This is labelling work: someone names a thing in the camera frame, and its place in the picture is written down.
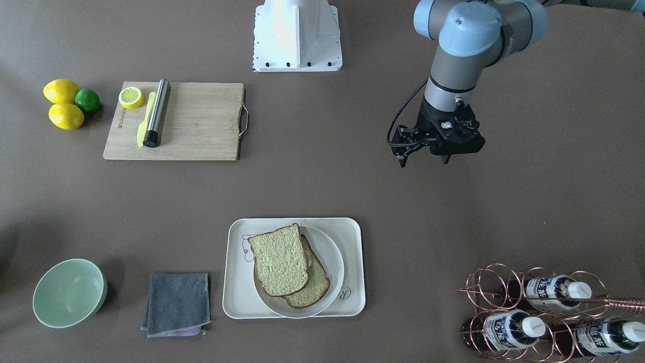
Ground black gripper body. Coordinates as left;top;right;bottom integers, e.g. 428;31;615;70
416;100;486;164

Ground white round plate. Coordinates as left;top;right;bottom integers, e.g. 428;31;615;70
253;225;345;319

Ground bread slice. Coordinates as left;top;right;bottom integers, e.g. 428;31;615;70
283;234;331;309
249;223;309;297

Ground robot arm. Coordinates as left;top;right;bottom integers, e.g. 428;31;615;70
397;1;558;165

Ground cream rabbit serving tray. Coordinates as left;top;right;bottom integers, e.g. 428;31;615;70
223;217;366;319

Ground tea bottle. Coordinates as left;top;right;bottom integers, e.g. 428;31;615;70
498;274;592;313
461;309;547;353
554;317;644;358

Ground tea bottle front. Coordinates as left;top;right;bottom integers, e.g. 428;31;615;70
461;309;547;353

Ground bamboo cutting board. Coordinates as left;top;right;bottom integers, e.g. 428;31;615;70
103;82;245;161

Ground yellow plastic knife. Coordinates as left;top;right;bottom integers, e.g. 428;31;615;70
137;92;156;148

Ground folded grey cloth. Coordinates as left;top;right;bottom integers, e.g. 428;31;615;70
141;272;212;338

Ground half lemon slice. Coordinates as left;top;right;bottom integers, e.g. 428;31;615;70
119;86;145;109

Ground green lime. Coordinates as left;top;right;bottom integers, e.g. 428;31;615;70
75;89;101;113

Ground whole lemon lower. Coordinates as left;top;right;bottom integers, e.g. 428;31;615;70
48;103;85;130

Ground whole lemon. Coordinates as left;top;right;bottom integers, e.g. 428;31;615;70
48;103;85;130
42;79;81;105

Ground whole lemon upper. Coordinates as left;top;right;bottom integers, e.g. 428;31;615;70
42;79;81;105

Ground mint green bowl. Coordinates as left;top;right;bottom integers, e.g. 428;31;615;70
32;258;108;329

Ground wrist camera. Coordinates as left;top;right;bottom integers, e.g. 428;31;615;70
386;126;441;168

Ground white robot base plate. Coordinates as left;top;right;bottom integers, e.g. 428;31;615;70
252;1;343;72

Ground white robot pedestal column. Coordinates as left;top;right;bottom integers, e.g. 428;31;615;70
264;1;340;51

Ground copper wire bottle rack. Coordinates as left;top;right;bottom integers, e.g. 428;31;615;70
459;263;643;362

